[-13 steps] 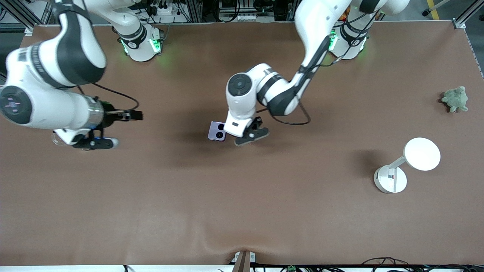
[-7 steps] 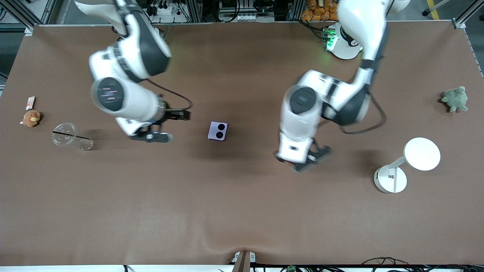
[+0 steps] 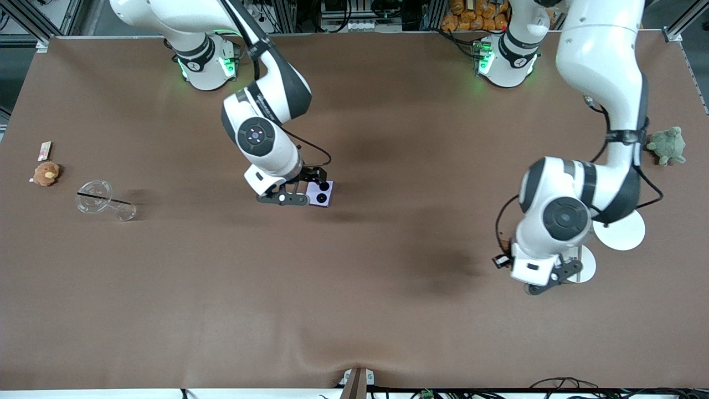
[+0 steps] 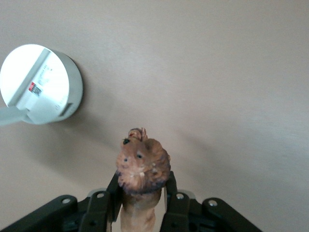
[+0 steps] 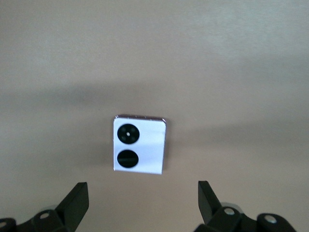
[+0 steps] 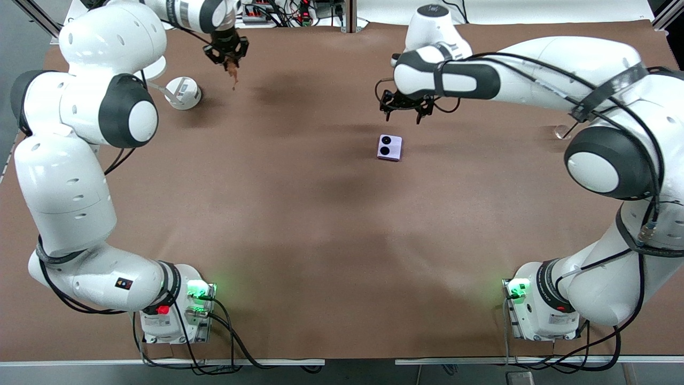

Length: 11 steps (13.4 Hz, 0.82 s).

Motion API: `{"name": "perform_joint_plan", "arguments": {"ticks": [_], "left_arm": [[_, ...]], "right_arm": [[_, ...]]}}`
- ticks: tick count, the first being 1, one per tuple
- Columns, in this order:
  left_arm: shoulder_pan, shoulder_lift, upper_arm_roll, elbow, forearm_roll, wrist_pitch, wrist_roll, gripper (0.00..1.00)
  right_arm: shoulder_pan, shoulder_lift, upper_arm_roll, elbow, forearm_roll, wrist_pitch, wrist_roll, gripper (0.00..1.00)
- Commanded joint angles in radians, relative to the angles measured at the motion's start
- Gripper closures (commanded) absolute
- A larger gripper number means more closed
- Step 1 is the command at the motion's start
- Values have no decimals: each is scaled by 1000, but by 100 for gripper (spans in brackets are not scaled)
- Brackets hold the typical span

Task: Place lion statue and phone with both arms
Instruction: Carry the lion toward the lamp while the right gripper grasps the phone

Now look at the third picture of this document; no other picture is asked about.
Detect white power strip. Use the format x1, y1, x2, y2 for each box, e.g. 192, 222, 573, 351
323, 19, 399, 33

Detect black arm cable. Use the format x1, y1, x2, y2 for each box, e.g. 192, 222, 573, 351
583, 94, 664, 227
222, 0, 333, 168

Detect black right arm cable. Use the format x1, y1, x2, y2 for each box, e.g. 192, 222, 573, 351
222, 0, 333, 168

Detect green turtle plush toy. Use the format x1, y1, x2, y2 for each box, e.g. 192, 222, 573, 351
646, 126, 687, 167

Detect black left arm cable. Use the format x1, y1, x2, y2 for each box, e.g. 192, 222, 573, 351
583, 94, 664, 227

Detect black floor cables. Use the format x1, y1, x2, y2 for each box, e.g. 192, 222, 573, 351
529, 377, 709, 399

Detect purple smartphone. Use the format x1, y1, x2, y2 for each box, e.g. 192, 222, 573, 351
306, 180, 335, 208

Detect brown plush toy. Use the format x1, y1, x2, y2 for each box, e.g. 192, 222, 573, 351
30, 161, 61, 187

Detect aluminium frame post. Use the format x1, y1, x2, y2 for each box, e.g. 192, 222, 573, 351
0, 0, 73, 52
662, 0, 709, 43

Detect orange plush toys heap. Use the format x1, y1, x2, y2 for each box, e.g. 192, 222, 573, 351
440, 0, 510, 32

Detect clear plastic cup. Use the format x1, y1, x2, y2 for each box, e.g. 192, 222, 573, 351
75, 179, 137, 222

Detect large white plate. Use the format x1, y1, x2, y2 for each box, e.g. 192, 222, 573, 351
559, 206, 646, 284

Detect thin black stick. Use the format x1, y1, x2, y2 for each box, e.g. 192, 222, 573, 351
76, 192, 134, 206

